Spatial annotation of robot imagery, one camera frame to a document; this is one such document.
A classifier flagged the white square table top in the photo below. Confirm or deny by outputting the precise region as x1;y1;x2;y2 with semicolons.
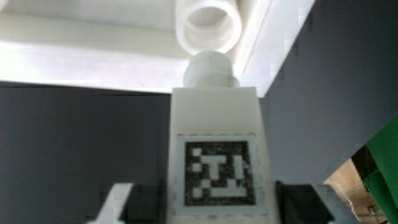
0;0;316;93

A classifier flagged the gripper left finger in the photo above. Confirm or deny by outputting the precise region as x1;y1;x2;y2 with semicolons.
85;183;162;224

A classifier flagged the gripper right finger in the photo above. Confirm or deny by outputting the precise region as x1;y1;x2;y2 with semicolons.
276;181;355;224

